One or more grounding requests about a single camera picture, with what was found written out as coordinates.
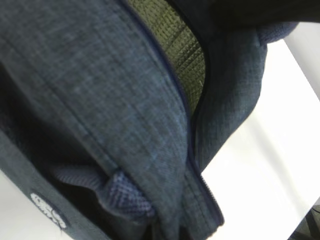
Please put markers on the dark blue lunch bag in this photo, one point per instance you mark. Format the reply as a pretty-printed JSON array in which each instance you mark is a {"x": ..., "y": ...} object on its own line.
[{"x": 111, "y": 109}]

